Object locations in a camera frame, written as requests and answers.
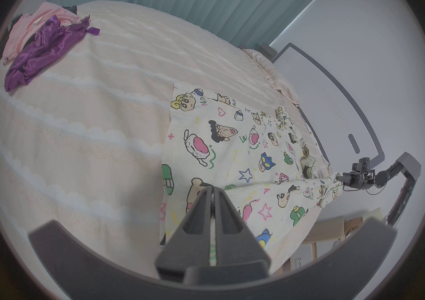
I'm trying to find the purple satin garment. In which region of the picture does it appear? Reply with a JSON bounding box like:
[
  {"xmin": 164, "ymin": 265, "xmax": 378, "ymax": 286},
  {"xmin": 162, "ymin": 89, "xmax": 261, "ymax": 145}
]
[{"xmin": 4, "ymin": 16, "xmax": 101, "ymax": 92}]

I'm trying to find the cream pillow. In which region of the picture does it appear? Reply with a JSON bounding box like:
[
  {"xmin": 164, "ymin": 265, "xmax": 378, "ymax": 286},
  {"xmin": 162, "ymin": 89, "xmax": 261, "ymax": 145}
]
[{"xmin": 242, "ymin": 48, "xmax": 300, "ymax": 104}]

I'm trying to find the white printed pyjama top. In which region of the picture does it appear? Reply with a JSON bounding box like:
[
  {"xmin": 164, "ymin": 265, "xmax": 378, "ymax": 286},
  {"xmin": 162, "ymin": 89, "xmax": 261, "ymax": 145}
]
[{"xmin": 159, "ymin": 82, "xmax": 344, "ymax": 276}]

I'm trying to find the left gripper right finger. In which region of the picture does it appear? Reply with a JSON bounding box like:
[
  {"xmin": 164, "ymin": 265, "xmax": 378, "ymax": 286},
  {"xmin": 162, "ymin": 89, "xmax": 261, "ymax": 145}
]
[{"xmin": 212, "ymin": 187, "xmax": 272, "ymax": 276}]

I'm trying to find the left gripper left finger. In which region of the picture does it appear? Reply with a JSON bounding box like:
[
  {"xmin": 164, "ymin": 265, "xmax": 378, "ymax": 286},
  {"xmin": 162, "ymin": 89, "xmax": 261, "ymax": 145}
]
[{"xmin": 155, "ymin": 186, "xmax": 213, "ymax": 282}]

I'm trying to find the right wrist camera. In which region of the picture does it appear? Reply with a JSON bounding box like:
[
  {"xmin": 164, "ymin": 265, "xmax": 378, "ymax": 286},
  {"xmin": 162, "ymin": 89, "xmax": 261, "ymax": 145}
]
[{"xmin": 352, "ymin": 157, "xmax": 371, "ymax": 172}]

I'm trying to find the black cable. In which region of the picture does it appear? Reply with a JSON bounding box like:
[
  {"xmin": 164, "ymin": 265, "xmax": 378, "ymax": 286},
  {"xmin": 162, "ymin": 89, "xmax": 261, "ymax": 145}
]
[{"xmin": 342, "ymin": 185, "xmax": 382, "ymax": 195}]

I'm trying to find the grey bedside table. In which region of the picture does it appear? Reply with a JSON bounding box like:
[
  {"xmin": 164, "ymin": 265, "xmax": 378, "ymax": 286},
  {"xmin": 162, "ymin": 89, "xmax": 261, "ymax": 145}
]
[{"xmin": 259, "ymin": 45, "xmax": 278, "ymax": 61}]

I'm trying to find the bed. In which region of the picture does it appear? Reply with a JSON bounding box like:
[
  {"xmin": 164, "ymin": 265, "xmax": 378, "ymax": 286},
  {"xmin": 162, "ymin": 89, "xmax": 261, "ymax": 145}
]
[{"xmin": 0, "ymin": 0, "xmax": 386, "ymax": 276}]

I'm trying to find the pink garment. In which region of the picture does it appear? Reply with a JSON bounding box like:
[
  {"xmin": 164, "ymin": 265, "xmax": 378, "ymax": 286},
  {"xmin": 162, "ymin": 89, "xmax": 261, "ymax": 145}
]
[{"xmin": 3, "ymin": 2, "xmax": 82, "ymax": 60}]

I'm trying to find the wooden stool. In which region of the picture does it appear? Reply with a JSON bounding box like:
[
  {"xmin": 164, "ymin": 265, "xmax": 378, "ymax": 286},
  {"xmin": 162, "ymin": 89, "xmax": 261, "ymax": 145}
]
[{"xmin": 280, "ymin": 216, "xmax": 364, "ymax": 276}]

